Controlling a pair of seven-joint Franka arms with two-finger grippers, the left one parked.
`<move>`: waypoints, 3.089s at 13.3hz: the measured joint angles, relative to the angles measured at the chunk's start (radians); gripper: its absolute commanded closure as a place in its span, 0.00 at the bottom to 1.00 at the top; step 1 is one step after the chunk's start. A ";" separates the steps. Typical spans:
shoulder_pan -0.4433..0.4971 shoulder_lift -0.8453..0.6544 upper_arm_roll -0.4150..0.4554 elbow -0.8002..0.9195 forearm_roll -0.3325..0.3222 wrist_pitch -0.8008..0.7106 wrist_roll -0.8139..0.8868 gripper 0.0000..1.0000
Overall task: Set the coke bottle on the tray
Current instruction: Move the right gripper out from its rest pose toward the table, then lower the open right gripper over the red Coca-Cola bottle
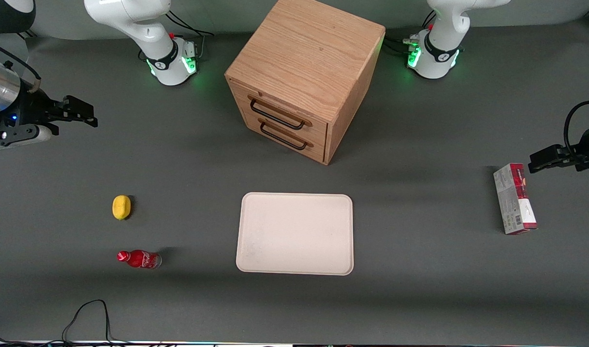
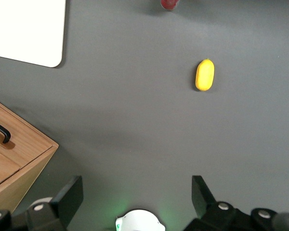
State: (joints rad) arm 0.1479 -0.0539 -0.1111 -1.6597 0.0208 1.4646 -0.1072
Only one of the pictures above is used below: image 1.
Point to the red coke bottle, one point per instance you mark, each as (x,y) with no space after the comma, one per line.
(141,259)

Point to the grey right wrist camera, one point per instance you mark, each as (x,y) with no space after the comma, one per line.
(15,136)

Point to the beige rectangular tray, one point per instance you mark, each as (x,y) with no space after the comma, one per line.
(294,233)

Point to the wooden drawer cabinet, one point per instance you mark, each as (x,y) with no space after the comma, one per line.
(306,58)

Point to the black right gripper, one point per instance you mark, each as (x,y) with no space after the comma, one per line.
(28,109)

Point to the grey and red carton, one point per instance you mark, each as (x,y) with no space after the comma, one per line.
(515,198)

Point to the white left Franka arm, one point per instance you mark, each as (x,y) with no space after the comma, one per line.
(444,43)

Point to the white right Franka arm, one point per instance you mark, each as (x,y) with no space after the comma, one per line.
(145,33)

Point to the yellow lemon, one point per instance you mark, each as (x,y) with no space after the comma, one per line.
(121,207)

